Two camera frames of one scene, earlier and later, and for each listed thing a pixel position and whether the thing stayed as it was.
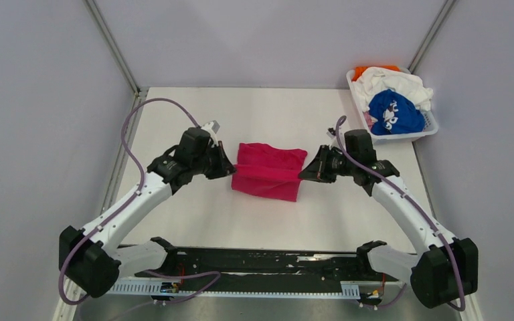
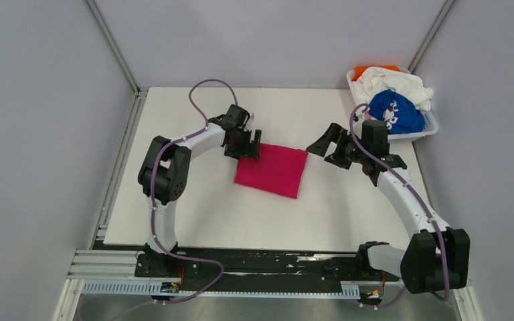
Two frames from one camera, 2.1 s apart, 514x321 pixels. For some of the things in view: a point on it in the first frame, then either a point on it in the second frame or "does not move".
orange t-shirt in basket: [359, 70] does not move
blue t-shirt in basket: [393, 114] does not move
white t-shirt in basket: [372, 81] does not move
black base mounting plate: [219, 269] does not move
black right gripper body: [331, 164] → [346, 151]
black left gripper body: [211, 164] → [241, 146]
